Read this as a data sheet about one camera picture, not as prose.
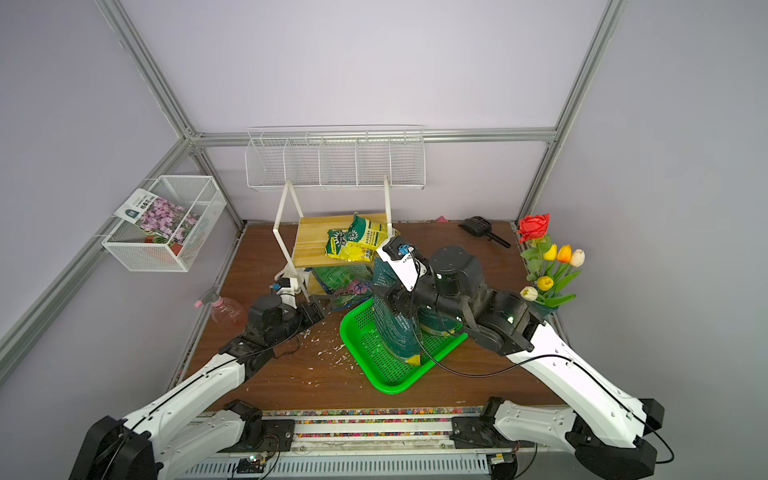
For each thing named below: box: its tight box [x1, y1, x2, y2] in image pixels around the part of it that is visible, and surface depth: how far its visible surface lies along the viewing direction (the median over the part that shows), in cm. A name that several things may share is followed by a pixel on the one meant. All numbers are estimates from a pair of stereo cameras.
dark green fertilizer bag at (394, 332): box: [371, 257, 423, 367], surface depth 74 cm
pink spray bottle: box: [194, 289, 248, 333], surface depth 87 cm
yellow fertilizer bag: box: [325, 212, 400, 262], surface depth 84 cm
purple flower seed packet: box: [113, 188, 200, 246], surface depth 75 cm
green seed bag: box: [312, 264, 373, 311], surface depth 93 cm
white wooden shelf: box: [272, 176, 393, 303], surface depth 89 cm
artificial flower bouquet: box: [517, 214, 585, 309], surface depth 74 cm
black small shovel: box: [458, 216, 511, 248], surface depth 118 cm
